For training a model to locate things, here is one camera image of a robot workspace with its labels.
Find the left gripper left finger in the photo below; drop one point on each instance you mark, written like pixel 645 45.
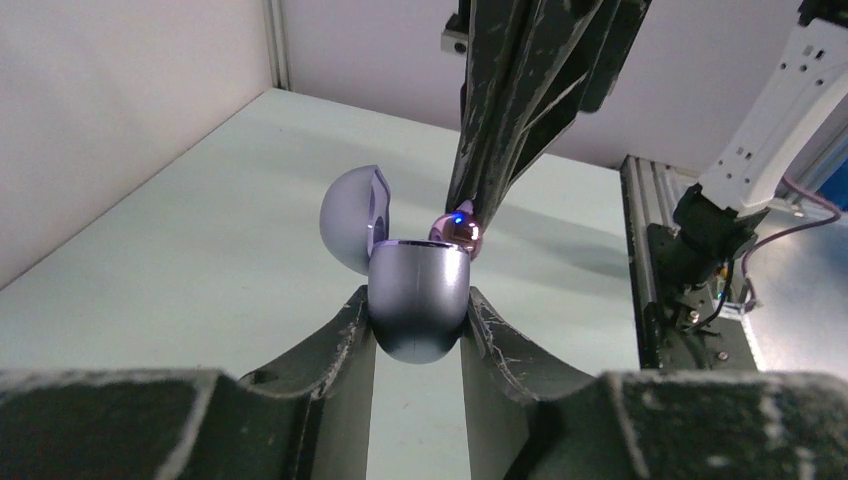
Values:
pixel 304 415

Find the blue round disc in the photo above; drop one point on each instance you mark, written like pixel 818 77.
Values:
pixel 417 290

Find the aluminium frame rail front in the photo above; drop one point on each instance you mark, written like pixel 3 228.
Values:
pixel 650 196

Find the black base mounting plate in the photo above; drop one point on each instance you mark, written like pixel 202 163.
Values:
pixel 701 314

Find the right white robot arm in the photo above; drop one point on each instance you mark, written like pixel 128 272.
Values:
pixel 717 215

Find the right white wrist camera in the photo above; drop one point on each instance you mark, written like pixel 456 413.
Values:
pixel 454 37

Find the purple ear tips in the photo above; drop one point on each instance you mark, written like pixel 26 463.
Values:
pixel 459 227

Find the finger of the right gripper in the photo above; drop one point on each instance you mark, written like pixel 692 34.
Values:
pixel 487 161
pixel 572 58

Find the left corner aluminium post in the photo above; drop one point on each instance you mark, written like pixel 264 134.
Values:
pixel 275 26

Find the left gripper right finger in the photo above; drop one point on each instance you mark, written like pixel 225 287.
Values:
pixel 530 415

